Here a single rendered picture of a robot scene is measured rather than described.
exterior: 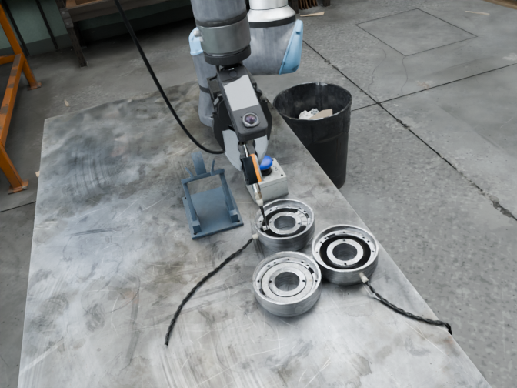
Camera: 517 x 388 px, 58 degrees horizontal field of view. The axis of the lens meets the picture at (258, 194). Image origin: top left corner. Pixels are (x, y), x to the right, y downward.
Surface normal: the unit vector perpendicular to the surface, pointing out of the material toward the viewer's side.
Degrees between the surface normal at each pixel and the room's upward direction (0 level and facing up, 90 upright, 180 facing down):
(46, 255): 0
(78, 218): 0
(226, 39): 90
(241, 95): 32
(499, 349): 0
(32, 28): 90
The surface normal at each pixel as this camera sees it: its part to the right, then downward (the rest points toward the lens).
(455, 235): -0.13, -0.77
